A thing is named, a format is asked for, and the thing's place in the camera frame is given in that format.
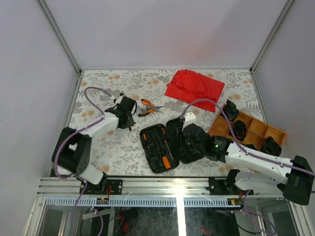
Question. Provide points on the black plastic tool case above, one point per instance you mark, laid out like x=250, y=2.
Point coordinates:
x=176, y=140

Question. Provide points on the red folded cloth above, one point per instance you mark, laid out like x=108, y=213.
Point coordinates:
x=189, y=86

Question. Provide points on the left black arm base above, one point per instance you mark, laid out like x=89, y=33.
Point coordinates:
x=105, y=184

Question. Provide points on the aluminium front rail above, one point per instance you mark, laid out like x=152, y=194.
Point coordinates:
x=140, y=192

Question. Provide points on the orange black pliers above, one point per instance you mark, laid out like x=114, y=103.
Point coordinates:
x=149, y=108

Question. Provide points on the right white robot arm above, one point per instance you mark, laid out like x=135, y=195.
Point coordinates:
x=294, y=177

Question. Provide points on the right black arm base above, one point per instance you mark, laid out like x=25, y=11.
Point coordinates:
x=227, y=185

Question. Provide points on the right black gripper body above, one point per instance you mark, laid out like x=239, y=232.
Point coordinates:
x=186, y=145

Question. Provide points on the wooden compartment tray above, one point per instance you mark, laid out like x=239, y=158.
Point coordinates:
x=257, y=130

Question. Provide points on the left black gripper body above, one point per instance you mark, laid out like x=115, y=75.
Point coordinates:
x=130, y=122

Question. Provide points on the small orange black screwdriver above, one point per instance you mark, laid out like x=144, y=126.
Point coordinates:
x=147, y=143

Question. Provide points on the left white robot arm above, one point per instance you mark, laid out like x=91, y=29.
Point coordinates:
x=73, y=151

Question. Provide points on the black tape roll right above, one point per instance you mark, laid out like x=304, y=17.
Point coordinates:
x=271, y=147

